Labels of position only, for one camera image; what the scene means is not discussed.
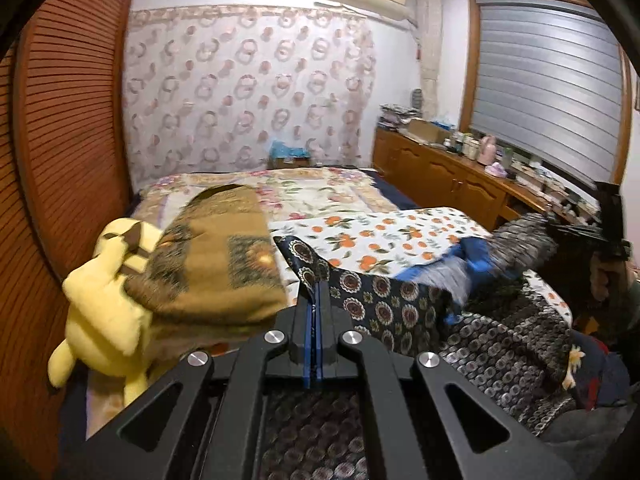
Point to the wooden sideboard cabinet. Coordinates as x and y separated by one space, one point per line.
433 178

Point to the grey window blind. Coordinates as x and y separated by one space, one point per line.
550 82

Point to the orange print bed sheet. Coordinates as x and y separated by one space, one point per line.
382 243

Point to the navy patterned silk garment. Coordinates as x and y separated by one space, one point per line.
461 361

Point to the patterned wall curtain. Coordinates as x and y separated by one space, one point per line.
219 88

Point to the pink kettle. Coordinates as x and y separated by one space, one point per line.
487 151

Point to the blue bag behind bed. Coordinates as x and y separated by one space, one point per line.
282 156

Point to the yellow plush toy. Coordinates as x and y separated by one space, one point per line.
105 328

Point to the floral quilt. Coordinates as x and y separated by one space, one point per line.
284 194

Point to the cardboard box on sideboard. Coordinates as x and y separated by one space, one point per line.
427 131

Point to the olive brown folded blanket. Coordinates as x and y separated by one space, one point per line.
213 275

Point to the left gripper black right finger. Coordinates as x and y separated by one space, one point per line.
331 322

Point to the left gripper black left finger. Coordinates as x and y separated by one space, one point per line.
294 364

